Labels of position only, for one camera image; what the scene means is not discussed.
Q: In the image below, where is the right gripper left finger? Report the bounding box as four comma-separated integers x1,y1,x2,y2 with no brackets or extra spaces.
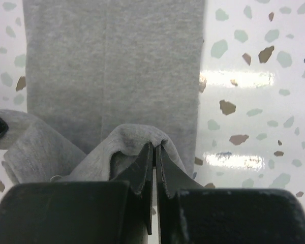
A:
0,144,154,243

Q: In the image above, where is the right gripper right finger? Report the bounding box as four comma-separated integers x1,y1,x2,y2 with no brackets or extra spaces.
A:
155,146,305,243

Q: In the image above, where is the grey tank top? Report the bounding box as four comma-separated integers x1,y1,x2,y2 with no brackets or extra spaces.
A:
0,1,204,185

